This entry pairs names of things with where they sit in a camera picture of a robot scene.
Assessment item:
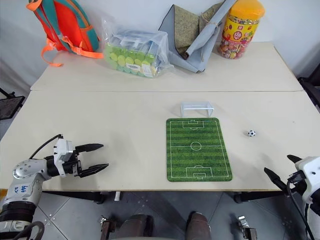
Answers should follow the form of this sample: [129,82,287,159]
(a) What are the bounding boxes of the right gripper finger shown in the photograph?
[263,167,289,194]
[286,154,303,165]

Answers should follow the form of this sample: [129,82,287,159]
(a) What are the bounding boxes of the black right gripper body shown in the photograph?
[286,171,308,199]

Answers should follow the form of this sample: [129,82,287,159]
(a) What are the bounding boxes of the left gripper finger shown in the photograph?
[75,143,105,154]
[80,163,110,179]

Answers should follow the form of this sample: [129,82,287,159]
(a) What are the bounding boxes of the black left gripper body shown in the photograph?
[61,146,83,178]

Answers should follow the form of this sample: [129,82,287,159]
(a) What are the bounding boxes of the green soccer field mat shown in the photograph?
[165,117,234,183]

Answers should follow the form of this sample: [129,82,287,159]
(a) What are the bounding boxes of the small white goal frame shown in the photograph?
[179,100,215,118]

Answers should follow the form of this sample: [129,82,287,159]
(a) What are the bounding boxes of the black table leg foot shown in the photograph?
[233,190,285,204]
[42,190,106,206]

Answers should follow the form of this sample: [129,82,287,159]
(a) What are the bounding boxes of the dark grey rounded shape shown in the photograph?
[116,213,155,240]

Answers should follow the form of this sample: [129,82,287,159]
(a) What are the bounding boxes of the black mesh chair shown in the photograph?
[0,87,26,122]

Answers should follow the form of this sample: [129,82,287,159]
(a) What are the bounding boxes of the dark brown rounded shape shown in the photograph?
[184,210,211,240]

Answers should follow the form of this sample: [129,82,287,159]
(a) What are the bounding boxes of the plastic bag of green packs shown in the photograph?
[101,17,175,80]

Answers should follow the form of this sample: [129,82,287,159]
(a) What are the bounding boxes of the orange and teal backpack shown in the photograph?
[25,0,105,67]

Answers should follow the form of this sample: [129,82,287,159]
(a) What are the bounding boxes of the candy jar with yellow lid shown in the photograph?
[219,0,266,60]

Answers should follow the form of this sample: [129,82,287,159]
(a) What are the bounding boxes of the grey folded fabric mat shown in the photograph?
[157,3,221,75]

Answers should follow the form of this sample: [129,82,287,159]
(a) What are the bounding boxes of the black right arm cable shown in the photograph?
[285,179,316,240]

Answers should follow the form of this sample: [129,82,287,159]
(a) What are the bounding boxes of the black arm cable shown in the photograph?
[285,179,316,240]
[28,134,63,161]

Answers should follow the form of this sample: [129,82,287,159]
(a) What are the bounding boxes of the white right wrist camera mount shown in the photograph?
[294,156,320,205]

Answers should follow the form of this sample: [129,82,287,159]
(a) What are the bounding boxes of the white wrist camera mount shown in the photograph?
[52,138,76,166]
[294,156,320,205]

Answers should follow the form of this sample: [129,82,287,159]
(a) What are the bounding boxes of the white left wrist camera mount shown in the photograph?
[52,138,76,166]

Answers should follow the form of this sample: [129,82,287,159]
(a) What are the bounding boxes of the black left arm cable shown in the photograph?
[28,134,63,161]

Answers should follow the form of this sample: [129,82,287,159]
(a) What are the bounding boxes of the metal foot bracket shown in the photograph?
[236,214,259,240]
[99,214,117,240]

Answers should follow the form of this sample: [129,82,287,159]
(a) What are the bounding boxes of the black chair frame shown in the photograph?
[297,76,320,111]

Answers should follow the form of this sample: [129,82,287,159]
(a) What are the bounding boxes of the grey rolled mat with string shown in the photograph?
[185,0,237,60]

